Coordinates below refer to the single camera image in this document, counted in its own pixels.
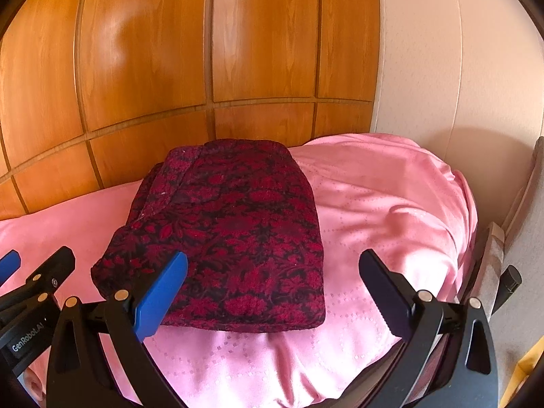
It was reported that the red floral knit garment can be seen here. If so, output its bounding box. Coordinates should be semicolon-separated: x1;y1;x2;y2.
90;138;327;333

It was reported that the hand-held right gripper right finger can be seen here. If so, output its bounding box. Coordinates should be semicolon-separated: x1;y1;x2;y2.
358;249;499;408

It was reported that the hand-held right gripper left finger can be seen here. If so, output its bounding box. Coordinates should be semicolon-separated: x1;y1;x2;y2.
46;251;190;408

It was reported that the yellow paper bag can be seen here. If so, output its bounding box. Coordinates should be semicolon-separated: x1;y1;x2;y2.
508;340;541;408

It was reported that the pink bed blanket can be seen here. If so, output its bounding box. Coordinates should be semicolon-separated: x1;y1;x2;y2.
0;133;479;408

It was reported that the wooden panelled wardrobe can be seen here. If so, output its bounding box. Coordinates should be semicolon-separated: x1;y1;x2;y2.
0;0;381;222

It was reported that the person's left hand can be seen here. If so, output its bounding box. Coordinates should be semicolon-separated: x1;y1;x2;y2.
22;369;47;395

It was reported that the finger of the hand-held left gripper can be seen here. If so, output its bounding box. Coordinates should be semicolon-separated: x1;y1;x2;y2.
0;245;77;319
0;250;22;283

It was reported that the black handle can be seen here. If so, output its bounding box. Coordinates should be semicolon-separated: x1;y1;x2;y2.
493;265;523;315

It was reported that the dark bed frame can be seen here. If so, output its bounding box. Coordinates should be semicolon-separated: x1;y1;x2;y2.
336;221;506;408

